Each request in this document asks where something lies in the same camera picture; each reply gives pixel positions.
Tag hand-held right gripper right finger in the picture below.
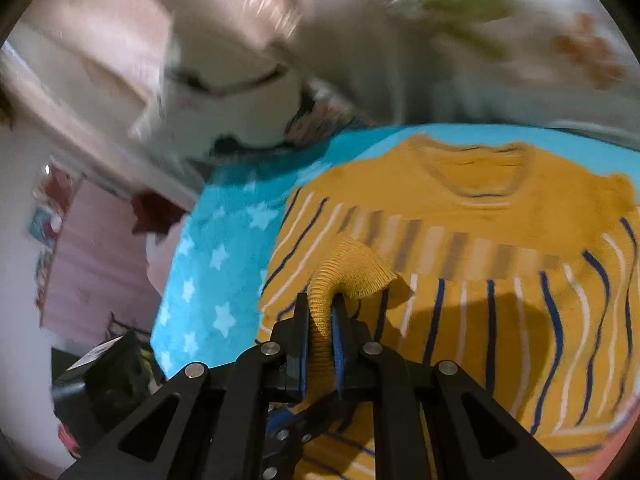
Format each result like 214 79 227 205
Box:
332 294 576 480

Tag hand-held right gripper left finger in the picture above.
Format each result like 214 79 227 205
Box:
60 292 311 480

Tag yellow striped sweater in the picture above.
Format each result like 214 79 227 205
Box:
255 135 640 480

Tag blue star cartoon mat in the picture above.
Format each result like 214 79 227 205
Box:
150 125 640 381

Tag dark red object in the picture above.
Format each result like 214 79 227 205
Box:
131 190 188 246

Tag white pillow with black figure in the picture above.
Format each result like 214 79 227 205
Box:
130 35 311 161

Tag floral leaf pillow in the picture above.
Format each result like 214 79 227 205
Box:
290 0 640 146

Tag beige curtain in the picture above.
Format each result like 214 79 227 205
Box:
20 0 301 126

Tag wall poster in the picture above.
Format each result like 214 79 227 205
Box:
27 200 63 261

